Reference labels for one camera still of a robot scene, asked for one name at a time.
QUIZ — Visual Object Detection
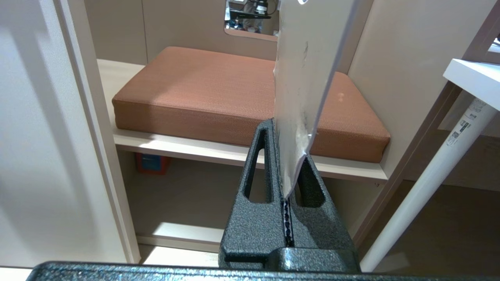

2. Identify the white door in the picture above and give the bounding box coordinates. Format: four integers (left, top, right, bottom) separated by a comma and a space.
0, 0, 141, 269

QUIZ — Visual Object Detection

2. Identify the light wooden bench shelf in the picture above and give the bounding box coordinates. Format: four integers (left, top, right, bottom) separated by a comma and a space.
97, 59, 389, 183

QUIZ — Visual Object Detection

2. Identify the brown seat cushion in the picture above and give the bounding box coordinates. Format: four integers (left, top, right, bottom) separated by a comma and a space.
112, 46, 391, 164

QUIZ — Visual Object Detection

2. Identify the orange box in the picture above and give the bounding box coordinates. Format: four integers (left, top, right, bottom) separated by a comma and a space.
136, 153, 170, 174

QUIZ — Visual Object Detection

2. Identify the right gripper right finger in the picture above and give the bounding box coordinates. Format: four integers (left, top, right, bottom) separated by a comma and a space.
288, 154, 361, 272

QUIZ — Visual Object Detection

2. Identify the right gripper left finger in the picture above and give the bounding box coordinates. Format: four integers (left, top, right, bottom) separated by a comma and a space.
218, 119, 288, 270

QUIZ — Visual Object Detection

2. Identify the clear plastic bag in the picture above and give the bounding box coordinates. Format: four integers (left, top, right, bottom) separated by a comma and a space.
272, 0, 360, 199

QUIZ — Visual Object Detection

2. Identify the white table leg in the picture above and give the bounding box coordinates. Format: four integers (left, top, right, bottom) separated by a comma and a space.
359, 98, 497, 272

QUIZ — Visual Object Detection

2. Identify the white table top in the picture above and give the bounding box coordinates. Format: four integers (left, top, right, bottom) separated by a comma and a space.
443, 59, 500, 112

